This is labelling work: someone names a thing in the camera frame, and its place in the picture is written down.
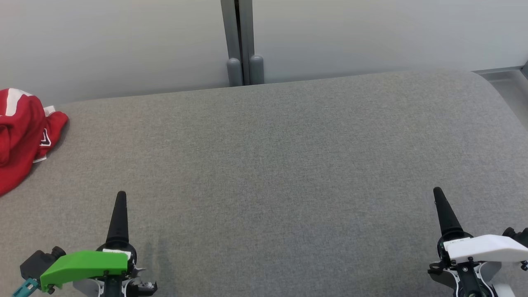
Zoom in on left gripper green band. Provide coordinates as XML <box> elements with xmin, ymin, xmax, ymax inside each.
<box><xmin>40</xmin><ymin>191</ymin><xmax>158</xmax><ymax>297</ymax></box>

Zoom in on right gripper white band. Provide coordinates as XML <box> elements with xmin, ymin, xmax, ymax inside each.
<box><xmin>428</xmin><ymin>188</ymin><xmax>528</xmax><ymax>297</ymax></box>

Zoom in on red shirt with white sleeves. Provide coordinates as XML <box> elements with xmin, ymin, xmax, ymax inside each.
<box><xmin>0</xmin><ymin>88</ymin><xmax>69</xmax><ymax>196</ymax></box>

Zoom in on grey fabric sofa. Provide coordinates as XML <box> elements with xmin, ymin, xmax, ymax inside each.
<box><xmin>0</xmin><ymin>69</ymin><xmax>528</xmax><ymax>297</ymax></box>

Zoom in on left cable with teal plug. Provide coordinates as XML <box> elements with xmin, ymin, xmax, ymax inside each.
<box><xmin>12</xmin><ymin>278</ymin><xmax>40</xmax><ymax>297</ymax></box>

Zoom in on grey metal floor rail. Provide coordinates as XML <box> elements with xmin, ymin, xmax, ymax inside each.
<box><xmin>471</xmin><ymin>61</ymin><xmax>528</xmax><ymax>80</ymax></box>

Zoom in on grey door frame post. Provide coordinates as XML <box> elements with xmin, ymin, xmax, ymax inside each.
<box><xmin>220</xmin><ymin>0</ymin><xmax>255</xmax><ymax>86</ymax></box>

